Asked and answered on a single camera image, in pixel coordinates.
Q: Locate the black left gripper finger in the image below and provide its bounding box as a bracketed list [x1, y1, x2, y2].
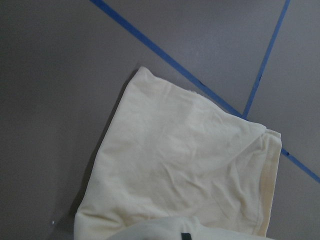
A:
[180, 232, 191, 240]

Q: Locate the cream long-sleeve printed shirt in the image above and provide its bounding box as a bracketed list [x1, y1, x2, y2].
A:
[74, 67, 282, 240]

